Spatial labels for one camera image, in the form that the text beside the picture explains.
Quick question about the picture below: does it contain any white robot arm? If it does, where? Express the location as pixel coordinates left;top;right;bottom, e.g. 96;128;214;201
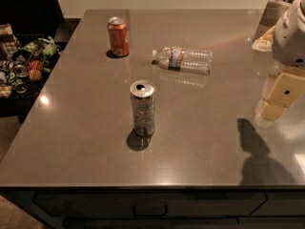
257;0;305;121

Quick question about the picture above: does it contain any silver redbull can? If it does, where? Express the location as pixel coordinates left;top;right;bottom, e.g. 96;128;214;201
130;80;155;136

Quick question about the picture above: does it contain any orange soda can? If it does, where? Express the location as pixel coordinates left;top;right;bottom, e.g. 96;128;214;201
108;16;130;57

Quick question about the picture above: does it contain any white snack packet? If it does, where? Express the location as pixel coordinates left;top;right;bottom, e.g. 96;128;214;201
252;27;275;52

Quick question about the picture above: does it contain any clear plastic water bottle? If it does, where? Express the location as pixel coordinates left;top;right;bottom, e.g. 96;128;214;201
152;47;213;75

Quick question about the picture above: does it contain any dark cabinet drawer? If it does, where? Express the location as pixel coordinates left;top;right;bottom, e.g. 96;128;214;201
34;191;265;219

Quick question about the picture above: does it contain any black drawer handle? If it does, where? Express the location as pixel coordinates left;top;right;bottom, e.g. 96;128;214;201
132;204;168;219

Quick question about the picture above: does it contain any black wire snack basket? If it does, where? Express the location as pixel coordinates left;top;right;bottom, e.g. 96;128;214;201
0;24;61;98

